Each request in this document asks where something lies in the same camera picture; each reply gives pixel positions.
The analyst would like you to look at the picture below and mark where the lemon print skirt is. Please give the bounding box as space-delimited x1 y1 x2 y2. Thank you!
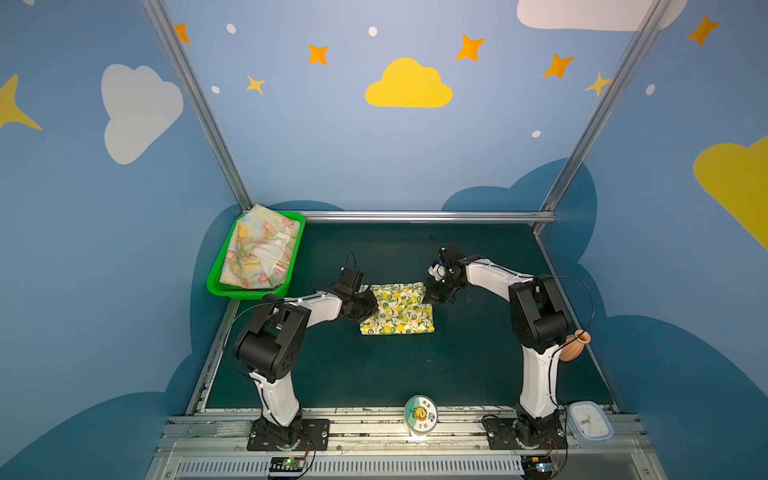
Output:
360 282 435 336

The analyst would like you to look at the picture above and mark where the pastel floral skirt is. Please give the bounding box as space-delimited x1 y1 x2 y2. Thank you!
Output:
219 205 300 290

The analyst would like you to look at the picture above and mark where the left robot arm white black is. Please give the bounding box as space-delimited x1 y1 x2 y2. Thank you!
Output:
233 266 378 451

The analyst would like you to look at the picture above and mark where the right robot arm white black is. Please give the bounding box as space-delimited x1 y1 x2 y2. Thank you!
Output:
423 245 579 449

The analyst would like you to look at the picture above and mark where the round white green tape dispenser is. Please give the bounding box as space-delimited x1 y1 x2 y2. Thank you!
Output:
404 395 438 437

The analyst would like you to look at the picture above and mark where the green plastic basket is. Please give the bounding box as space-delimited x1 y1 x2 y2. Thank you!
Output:
207 211 306 300

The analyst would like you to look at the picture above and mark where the small terracotta cup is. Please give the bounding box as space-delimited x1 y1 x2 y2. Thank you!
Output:
559 329 591 362

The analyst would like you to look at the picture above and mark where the left green circuit board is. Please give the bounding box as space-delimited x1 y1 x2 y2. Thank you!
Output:
267 456 307 479

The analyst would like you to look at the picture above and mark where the green circuit board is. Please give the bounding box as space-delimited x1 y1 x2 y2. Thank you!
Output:
267 456 307 479
520 456 553 480

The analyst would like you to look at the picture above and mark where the white square clock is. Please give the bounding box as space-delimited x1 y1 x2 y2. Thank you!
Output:
567 401 615 443

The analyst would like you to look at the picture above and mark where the right green circuit board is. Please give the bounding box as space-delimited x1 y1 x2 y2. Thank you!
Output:
520 456 553 480

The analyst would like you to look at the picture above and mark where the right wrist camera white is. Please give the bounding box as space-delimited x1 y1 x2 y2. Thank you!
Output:
428 263 446 281

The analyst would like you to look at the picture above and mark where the rear aluminium frame bar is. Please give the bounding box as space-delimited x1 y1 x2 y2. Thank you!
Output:
300 211 556 224

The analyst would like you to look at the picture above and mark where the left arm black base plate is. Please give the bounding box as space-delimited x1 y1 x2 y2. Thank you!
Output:
246 417 330 452

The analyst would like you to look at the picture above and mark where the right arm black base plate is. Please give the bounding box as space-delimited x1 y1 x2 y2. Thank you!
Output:
480 415 568 450

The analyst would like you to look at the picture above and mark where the aluminium rail base frame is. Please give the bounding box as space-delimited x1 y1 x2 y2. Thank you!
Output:
146 406 666 479

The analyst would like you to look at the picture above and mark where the right aluminium frame post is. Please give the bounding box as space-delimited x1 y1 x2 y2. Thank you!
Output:
539 0 672 218

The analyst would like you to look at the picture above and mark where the aluminium frame post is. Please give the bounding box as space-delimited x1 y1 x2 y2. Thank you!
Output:
539 0 672 218
142 0 253 211

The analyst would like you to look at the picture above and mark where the left aluminium frame post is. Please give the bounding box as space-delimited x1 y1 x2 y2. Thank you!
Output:
142 0 253 211

